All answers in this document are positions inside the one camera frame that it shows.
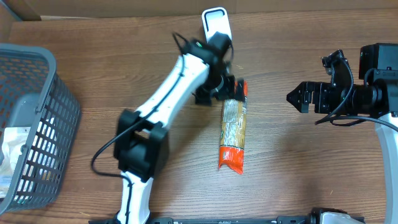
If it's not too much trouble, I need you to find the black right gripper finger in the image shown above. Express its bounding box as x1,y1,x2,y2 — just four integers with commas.
292,103,309,113
287,82,313,105

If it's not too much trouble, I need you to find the orange pasta package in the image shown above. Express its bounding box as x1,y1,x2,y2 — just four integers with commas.
218,81,248,174

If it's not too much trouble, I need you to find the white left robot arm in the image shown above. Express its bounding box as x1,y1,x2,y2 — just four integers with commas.
90,31,246,223

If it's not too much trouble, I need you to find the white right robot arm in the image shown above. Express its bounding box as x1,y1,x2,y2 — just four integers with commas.
286,43,397,223

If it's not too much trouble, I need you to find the white barcode scanner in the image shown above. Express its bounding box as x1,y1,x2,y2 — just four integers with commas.
201,7,232,42

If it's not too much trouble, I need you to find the grey plastic shopping basket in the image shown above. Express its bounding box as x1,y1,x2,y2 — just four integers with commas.
1,43,81,213

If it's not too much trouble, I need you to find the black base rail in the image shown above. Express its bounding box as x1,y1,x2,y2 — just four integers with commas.
88,207,365,224

